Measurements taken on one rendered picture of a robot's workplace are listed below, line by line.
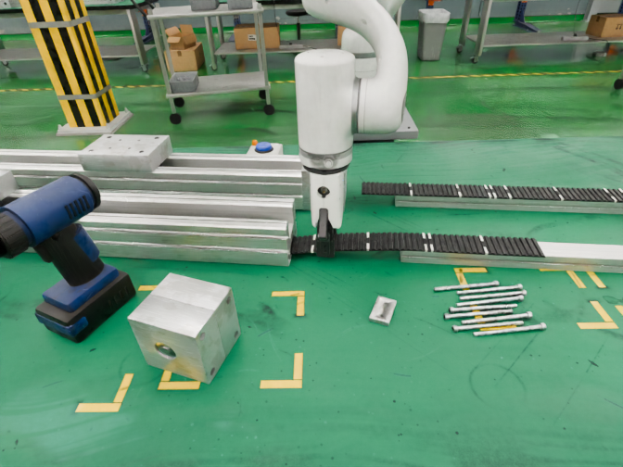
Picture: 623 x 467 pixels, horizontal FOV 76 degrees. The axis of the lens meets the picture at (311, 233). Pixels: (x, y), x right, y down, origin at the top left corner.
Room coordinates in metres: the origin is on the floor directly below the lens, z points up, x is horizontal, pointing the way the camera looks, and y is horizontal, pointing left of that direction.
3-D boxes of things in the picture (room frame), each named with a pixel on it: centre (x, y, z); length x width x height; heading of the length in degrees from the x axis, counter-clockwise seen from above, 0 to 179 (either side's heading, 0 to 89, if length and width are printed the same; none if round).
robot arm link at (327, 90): (0.58, -0.03, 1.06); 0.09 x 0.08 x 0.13; 78
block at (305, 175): (0.79, -0.04, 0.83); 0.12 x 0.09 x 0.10; 172
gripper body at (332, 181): (0.58, -0.03, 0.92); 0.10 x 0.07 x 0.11; 172
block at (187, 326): (0.38, 0.17, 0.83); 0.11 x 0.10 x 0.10; 159
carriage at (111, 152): (0.84, 0.41, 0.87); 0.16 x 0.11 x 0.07; 82
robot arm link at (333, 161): (0.58, -0.03, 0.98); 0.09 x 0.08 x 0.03; 172
